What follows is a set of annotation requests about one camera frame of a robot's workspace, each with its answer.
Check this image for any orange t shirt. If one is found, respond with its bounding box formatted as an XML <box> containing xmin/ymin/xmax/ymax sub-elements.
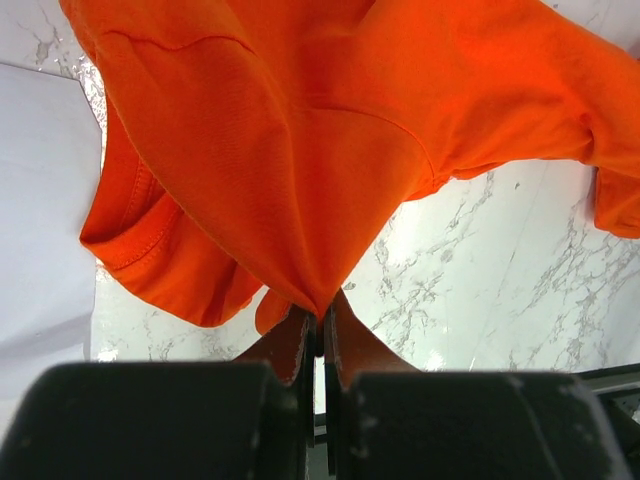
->
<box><xmin>61</xmin><ymin>1</ymin><xmax>639</xmax><ymax>332</ymax></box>

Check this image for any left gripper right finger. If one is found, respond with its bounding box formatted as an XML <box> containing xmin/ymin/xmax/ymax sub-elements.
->
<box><xmin>323</xmin><ymin>294</ymin><xmax>633</xmax><ymax>479</ymax></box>

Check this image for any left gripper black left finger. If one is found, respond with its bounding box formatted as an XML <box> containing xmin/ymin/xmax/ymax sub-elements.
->
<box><xmin>1</xmin><ymin>308</ymin><xmax>316</xmax><ymax>479</ymax></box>

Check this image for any white cloth at left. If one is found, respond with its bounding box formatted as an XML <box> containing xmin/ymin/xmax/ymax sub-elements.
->
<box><xmin>1</xmin><ymin>65</ymin><xmax>102</xmax><ymax>430</ymax></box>

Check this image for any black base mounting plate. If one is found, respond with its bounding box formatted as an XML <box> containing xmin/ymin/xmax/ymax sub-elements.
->
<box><xmin>578</xmin><ymin>364</ymin><xmax>639</xmax><ymax>459</ymax></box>

